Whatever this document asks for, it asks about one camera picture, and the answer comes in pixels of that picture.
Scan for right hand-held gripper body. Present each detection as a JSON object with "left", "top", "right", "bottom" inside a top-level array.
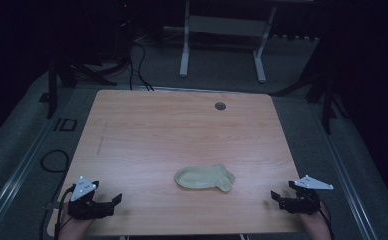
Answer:
[{"left": 279, "top": 175, "right": 335, "bottom": 216}]

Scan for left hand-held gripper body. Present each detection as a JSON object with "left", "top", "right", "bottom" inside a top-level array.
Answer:
[{"left": 66, "top": 175, "right": 117, "bottom": 221}]

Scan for person's left hand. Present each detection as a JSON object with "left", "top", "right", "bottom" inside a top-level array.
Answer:
[{"left": 57, "top": 211, "right": 95, "bottom": 240}]

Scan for person's right hand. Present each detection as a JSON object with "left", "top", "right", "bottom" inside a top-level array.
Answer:
[{"left": 298, "top": 203, "right": 333, "bottom": 240}]

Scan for black metal stand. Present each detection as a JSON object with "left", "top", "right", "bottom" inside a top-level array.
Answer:
[
  {"left": 38, "top": 56, "right": 118, "bottom": 120},
  {"left": 270, "top": 71, "right": 350, "bottom": 135}
]

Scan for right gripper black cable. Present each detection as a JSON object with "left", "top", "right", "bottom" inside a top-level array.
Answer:
[{"left": 316, "top": 194, "right": 336, "bottom": 240}]

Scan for silver floor rail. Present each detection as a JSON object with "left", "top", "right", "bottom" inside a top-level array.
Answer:
[
  {"left": 308, "top": 101, "right": 381, "bottom": 240},
  {"left": 0, "top": 87, "right": 95, "bottom": 239}
]

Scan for black looped floor cable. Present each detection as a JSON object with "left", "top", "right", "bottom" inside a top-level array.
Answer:
[{"left": 40, "top": 149, "right": 71, "bottom": 174}]

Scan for black floor cables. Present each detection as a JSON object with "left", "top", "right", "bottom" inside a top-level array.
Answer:
[{"left": 128, "top": 39, "right": 155, "bottom": 92}]

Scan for white metal desk frame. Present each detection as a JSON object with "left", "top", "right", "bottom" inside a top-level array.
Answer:
[{"left": 179, "top": 0, "right": 278, "bottom": 84}]

